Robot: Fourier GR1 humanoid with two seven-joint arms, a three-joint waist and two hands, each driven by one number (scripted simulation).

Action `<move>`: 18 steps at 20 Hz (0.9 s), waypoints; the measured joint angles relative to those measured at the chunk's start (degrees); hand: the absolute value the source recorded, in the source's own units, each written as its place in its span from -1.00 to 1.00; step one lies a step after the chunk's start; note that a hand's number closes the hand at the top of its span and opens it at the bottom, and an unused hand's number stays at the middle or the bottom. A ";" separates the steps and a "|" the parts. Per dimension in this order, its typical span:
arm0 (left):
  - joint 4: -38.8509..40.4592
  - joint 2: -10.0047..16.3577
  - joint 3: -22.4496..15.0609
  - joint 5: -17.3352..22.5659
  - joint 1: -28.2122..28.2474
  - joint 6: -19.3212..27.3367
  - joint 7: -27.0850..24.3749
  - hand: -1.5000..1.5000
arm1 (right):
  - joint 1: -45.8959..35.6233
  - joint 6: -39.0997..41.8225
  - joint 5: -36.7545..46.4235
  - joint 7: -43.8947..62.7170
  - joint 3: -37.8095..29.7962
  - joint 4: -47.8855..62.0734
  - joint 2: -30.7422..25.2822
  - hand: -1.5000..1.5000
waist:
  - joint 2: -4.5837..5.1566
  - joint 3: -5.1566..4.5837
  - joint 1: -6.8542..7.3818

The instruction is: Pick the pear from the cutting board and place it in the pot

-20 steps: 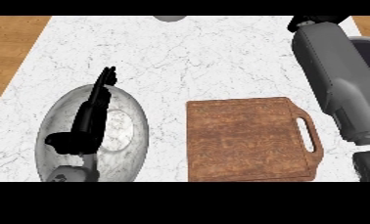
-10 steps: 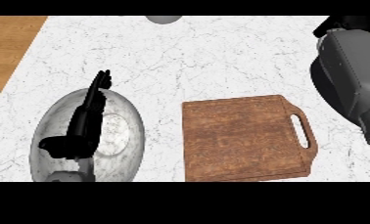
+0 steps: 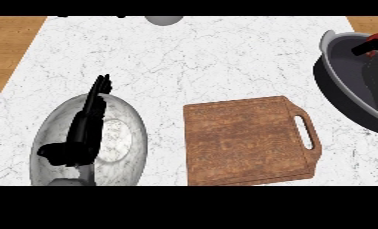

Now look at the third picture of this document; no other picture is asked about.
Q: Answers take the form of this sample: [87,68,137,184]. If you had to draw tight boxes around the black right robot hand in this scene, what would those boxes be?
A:
[349,33,378,105]

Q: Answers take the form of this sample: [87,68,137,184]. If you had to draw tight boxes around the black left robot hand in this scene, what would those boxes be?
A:
[35,73,113,168]

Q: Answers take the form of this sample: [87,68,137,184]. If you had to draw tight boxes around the red fruit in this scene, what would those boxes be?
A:
[361,41,378,59]

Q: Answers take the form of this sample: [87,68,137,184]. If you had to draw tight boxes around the dark grey pot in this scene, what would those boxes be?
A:
[311,29,378,129]

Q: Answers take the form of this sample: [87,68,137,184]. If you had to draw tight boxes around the brown wooden cutting board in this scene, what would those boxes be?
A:
[181,95,323,187]

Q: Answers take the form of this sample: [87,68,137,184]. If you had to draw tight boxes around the grey round object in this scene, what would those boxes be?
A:
[143,15,184,27]

